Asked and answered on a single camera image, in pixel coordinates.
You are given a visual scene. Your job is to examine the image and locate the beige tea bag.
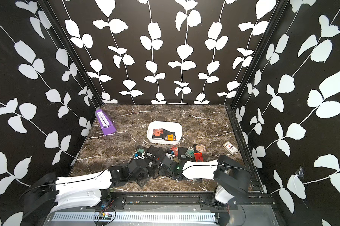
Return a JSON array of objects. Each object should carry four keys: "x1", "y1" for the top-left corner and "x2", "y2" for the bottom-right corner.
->
[{"x1": 193, "y1": 144, "x2": 206, "y2": 153}]

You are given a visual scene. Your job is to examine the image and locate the orange label tea bag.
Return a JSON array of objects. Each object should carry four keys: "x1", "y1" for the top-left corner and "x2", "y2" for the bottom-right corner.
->
[{"x1": 165, "y1": 134, "x2": 176, "y2": 141}]

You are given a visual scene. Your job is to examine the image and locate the white cable duct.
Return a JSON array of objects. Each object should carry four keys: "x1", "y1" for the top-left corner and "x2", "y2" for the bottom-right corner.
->
[{"x1": 51, "y1": 212, "x2": 218, "y2": 224}]

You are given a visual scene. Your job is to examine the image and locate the green jasmine tea bag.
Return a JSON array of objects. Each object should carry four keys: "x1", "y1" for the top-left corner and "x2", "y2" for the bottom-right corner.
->
[{"x1": 186, "y1": 148, "x2": 194, "y2": 159}]

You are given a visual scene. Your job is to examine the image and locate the purple metronome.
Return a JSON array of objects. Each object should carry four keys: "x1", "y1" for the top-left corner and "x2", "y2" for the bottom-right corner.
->
[{"x1": 96, "y1": 109, "x2": 117, "y2": 135}]

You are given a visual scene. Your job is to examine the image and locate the shiny red tea bag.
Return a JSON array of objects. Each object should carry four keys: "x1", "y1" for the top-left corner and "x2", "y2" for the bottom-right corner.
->
[{"x1": 194, "y1": 153, "x2": 204, "y2": 163}]

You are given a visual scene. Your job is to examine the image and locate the playing card box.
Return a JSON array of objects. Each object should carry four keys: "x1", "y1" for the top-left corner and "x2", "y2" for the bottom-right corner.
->
[{"x1": 222, "y1": 141, "x2": 238, "y2": 155}]

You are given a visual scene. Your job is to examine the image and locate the black tea bag barcode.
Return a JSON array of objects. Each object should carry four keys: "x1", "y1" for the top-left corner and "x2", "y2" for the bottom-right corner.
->
[{"x1": 178, "y1": 147, "x2": 188, "y2": 160}]

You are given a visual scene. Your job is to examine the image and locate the teal tea bag left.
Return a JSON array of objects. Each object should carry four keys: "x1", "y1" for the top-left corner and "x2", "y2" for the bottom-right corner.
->
[{"x1": 134, "y1": 148, "x2": 145, "y2": 159}]

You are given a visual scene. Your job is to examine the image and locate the red label tea bag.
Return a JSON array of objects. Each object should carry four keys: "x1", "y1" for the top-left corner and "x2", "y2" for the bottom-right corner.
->
[{"x1": 152, "y1": 128, "x2": 163, "y2": 138}]

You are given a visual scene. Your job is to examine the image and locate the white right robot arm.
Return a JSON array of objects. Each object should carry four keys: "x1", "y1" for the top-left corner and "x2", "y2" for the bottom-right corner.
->
[{"x1": 159, "y1": 155, "x2": 251, "y2": 206}]

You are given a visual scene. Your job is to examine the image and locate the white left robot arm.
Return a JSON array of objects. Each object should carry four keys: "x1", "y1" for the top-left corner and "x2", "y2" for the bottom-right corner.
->
[{"x1": 19, "y1": 158, "x2": 153, "y2": 226}]

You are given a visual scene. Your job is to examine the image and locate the pink red tea bag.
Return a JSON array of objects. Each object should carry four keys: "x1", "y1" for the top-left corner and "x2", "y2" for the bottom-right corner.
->
[{"x1": 170, "y1": 146, "x2": 178, "y2": 156}]

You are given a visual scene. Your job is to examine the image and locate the white storage box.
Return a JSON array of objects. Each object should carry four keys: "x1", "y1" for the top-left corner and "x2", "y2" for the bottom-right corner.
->
[{"x1": 146, "y1": 121, "x2": 183, "y2": 145}]

